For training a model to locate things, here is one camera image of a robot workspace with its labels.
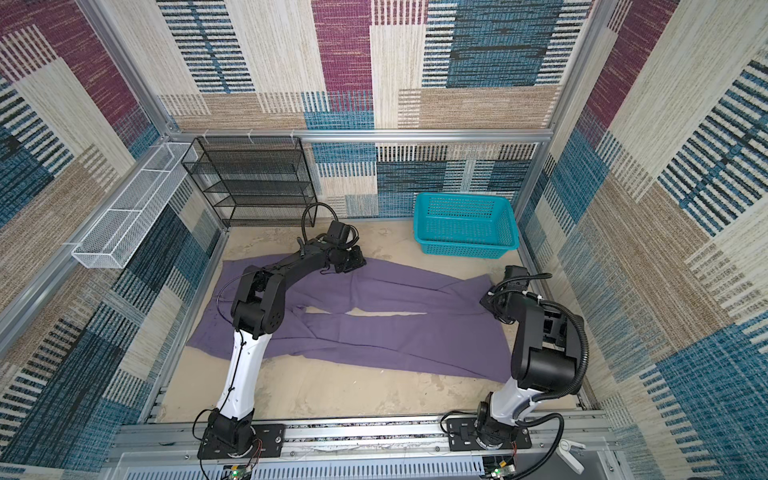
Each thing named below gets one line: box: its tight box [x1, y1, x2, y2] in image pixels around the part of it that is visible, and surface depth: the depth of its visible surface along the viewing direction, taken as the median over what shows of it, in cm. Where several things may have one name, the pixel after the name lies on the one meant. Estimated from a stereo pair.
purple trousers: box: [187, 259, 514, 383], surface depth 93 cm
